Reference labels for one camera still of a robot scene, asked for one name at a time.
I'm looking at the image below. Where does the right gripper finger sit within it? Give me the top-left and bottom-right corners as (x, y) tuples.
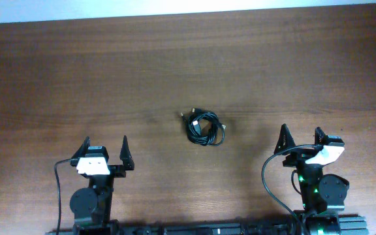
(314, 127), (326, 145)
(274, 123), (296, 154)

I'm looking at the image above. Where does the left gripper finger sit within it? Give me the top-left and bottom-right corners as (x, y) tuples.
(72, 136), (90, 159)
(119, 135), (134, 170)

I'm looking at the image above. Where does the thick black USB cable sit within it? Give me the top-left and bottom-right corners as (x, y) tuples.
(180, 108), (227, 147)

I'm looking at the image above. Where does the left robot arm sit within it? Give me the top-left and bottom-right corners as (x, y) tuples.
(70, 136), (134, 234)

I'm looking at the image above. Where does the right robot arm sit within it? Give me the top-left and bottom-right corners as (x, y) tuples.
(274, 123), (349, 234)

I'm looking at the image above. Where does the right camera black cable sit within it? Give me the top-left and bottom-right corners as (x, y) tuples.
(261, 144), (324, 235)

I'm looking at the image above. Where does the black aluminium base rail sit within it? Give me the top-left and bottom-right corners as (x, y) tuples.
(59, 215), (369, 235)

